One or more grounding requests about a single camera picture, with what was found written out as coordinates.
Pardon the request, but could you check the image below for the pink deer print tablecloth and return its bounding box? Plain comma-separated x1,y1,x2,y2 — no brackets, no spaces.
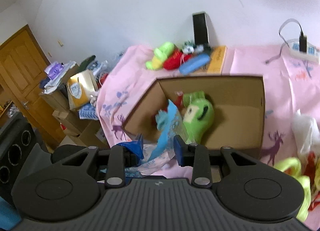
96,46,319,164

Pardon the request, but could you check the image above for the red plush item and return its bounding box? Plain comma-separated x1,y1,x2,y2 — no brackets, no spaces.
174,91,184,110

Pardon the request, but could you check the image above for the brown cardboard box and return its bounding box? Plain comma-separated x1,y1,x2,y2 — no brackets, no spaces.
123,75,265,159

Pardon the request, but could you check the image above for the green yellow plush toy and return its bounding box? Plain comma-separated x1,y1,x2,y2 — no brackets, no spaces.
145,42,175,70

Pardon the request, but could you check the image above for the small panda plush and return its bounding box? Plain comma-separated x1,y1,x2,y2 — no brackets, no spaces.
182,41,212,54

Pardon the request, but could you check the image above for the black charger plug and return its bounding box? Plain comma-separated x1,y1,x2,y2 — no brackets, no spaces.
299,29,308,53

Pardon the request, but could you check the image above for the yellow book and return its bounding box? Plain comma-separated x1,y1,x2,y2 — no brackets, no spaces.
207,46,227,74

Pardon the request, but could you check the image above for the white plush toy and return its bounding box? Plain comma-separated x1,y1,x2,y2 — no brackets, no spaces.
291,109,319,162

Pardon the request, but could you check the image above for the black speaker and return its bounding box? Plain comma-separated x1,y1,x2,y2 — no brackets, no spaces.
0,112,36,201

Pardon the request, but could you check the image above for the green avocado plush toy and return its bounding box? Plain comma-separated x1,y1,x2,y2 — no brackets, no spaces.
182,91,215,144

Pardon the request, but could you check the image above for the yellow paper bag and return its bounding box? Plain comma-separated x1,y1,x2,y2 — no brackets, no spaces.
66,70,98,110

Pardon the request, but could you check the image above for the teal bath mesh sponge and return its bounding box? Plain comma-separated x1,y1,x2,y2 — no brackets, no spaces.
155,110,168,131

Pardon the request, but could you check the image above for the blue glasses case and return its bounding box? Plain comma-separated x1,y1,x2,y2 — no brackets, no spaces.
178,53,210,75

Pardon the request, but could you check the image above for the purple white paper pile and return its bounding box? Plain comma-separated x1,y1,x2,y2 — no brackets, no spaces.
40,61,79,94

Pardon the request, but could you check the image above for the blue snowflake plastic package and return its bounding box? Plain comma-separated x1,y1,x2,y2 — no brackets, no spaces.
125,100,188,177

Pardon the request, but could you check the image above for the wooden door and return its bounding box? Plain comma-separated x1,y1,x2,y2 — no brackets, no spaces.
1,25,65,149

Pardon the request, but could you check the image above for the blue patterned cloth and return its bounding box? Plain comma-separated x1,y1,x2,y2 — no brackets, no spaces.
78,103,99,121

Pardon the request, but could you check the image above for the red plush toy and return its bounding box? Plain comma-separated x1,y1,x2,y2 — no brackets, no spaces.
163,49,193,70

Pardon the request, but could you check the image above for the white power strip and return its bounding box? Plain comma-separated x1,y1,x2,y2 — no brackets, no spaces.
289,40,319,64

